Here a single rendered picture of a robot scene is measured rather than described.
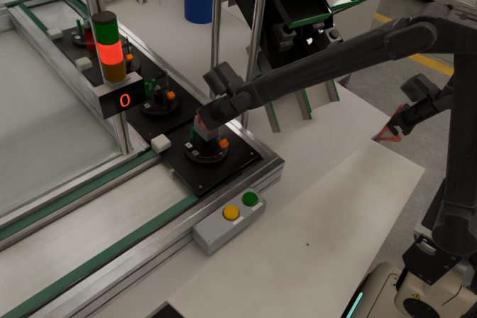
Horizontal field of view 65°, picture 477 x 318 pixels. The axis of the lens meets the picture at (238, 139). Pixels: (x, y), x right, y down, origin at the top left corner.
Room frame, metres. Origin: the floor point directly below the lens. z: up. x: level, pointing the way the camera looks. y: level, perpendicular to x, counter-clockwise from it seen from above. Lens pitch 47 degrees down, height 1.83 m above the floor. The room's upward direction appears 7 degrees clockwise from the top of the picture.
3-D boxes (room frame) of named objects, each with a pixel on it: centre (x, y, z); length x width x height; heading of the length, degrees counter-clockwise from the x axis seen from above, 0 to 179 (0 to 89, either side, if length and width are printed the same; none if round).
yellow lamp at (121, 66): (0.69, 0.31, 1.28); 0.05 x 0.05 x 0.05
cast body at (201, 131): (0.76, 0.10, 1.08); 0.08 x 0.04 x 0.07; 47
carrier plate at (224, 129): (0.75, 0.09, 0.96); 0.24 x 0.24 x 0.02; 47
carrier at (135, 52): (1.09, 0.46, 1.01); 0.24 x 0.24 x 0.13; 47
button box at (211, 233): (0.54, 0.00, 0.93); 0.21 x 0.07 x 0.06; 137
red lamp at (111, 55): (0.69, 0.31, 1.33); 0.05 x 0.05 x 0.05
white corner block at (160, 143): (0.75, 0.23, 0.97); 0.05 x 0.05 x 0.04; 47
